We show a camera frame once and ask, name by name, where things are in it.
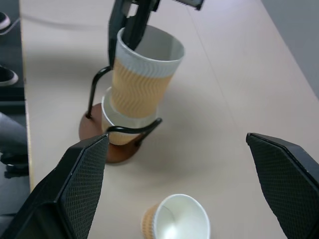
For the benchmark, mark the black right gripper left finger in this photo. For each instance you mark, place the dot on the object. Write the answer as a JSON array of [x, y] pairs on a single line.
[[62, 194]]

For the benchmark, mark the ribbed tan paper cup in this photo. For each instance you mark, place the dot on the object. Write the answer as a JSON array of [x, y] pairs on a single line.
[[179, 219], [139, 92], [129, 122]]

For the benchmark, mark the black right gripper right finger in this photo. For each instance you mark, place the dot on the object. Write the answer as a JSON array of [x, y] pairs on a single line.
[[291, 184]]

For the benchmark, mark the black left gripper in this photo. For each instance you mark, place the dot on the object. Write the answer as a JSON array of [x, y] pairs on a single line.
[[189, 3]]

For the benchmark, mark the black shoe white sole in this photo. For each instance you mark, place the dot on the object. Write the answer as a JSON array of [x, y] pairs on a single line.
[[3, 20], [7, 76]]

